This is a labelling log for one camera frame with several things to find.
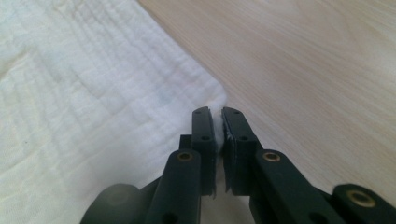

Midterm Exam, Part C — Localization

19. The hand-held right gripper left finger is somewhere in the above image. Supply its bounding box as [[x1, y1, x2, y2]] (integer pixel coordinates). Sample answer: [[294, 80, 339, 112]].
[[178, 105, 218, 200]]

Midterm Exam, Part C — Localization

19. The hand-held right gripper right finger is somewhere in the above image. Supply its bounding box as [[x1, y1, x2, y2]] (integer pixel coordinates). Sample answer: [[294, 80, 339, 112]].
[[220, 106, 264, 197]]

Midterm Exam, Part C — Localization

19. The cream muslin cloth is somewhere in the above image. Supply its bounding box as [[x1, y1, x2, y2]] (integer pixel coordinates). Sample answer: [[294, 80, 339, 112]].
[[0, 0, 228, 224]]

